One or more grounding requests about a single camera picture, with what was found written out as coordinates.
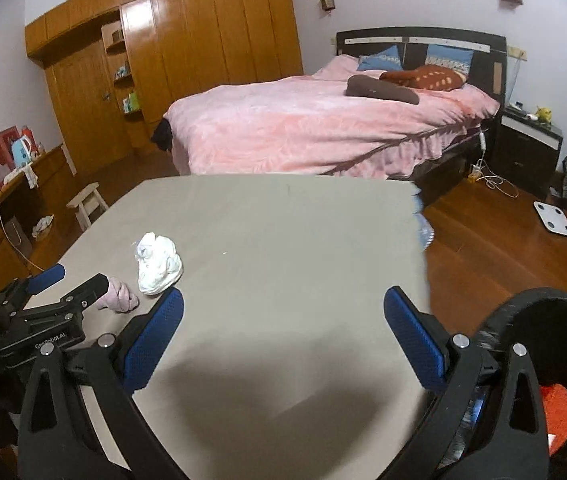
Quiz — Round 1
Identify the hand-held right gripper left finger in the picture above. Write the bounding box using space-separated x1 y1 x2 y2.
16 287 199 480

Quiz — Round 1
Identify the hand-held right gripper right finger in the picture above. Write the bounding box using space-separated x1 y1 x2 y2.
383 286 549 480

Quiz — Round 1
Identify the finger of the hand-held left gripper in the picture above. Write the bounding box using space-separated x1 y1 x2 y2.
0 264 66 321
10 274 110 333

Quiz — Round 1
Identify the pink sock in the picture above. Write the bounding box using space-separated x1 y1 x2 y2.
97 280 140 314

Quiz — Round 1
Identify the white tissue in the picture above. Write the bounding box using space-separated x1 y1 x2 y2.
132 231 184 297

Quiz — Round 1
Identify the black bagged waste bin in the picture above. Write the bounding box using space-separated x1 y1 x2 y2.
473 287 567 480

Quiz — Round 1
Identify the orange knitted sock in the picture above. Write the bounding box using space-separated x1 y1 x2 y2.
541 384 567 456

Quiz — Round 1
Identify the small white stool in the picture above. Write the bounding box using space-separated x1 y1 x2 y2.
66 182 110 232

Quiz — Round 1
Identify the wooden desk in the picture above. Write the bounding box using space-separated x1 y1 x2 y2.
0 144 78 306

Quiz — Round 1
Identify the light blue plastic bag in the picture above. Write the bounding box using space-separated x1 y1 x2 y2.
411 192 435 251

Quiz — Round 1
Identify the light blue kettle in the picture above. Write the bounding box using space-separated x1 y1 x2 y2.
10 134 34 167

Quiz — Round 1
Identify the white bathroom scale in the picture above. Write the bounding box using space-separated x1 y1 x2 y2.
534 201 567 237

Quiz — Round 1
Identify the black and white nightstand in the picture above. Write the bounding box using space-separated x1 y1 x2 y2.
493 107 563 200

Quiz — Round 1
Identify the pink blanket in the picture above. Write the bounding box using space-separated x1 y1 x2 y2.
166 54 501 180

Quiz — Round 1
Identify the brown cushion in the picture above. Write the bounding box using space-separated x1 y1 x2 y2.
345 75 420 106

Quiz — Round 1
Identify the red-brown dotted pillow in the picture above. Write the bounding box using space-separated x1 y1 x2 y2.
379 65 467 92

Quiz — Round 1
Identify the wooden wardrobe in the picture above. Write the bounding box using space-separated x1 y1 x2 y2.
24 0 304 176

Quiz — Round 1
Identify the blue pillow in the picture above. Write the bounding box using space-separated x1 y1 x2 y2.
357 45 404 72
424 45 475 81

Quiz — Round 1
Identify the dark wooden bed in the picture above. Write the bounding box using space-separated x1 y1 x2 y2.
163 27 509 196

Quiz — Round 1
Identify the white charging cable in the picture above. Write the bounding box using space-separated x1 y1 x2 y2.
478 127 520 199

